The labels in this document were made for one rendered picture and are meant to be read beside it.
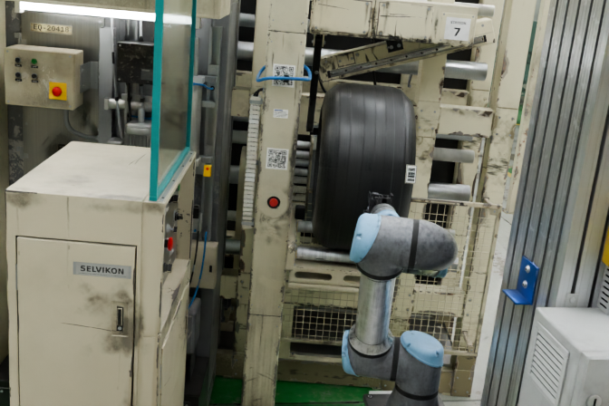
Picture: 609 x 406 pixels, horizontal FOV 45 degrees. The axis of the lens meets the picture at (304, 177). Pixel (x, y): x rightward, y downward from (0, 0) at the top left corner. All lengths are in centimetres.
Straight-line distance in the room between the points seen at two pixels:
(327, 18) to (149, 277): 125
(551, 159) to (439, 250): 31
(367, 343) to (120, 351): 65
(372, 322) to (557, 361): 52
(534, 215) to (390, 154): 78
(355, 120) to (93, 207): 92
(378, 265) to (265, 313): 112
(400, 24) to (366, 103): 43
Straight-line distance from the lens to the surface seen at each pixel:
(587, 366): 146
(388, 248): 166
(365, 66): 290
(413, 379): 199
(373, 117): 241
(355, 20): 274
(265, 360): 285
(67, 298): 202
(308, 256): 258
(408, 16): 276
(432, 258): 168
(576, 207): 156
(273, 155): 255
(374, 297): 179
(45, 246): 198
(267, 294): 273
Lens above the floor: 185
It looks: 16 degrees down
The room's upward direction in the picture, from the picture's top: 5 degrees clockwise
